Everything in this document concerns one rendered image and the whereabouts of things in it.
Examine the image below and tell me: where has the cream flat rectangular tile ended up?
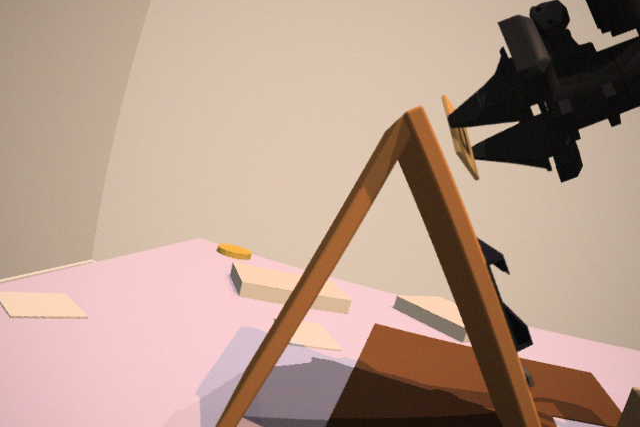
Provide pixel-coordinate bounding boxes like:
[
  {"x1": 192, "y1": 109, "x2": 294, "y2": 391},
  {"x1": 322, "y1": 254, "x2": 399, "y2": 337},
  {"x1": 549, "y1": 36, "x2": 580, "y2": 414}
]
[
  {"x1": 230, "y1": 262, "x2": 351, "y2": 314},
  {"x1": 393, "y1": 295, "x2": 470, "y2": 343}
]

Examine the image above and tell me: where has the orange flat disc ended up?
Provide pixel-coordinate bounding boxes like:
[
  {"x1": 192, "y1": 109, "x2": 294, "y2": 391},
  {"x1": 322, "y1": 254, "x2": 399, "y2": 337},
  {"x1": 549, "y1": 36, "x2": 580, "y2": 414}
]
[{"x1": 217, "y1": 244, "x2": 252, "y2": 260}]

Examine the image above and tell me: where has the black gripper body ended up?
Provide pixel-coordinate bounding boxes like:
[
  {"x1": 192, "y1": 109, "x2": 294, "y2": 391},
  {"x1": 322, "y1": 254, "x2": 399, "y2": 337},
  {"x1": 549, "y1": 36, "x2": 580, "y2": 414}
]
[{"x1": 497, "y1": 14, "x2": 629, "y2": 182}]

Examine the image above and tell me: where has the orange letter tile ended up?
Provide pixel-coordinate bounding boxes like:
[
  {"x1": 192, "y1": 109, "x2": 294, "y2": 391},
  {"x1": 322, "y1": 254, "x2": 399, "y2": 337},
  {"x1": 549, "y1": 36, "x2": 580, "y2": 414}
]
[{"x1": 441, "y1": 95, "x2": 480, "y2": 181}]

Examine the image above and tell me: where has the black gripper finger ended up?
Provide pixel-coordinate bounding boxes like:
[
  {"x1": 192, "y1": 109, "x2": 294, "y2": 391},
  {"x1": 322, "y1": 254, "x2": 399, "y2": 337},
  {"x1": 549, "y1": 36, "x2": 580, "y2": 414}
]
[
  {"x1": 471, "y1": 106, "x2": 552, "y2": 172},
  {"x1": 447, "y1": 47, "x2": 532, "y2": 128}
]

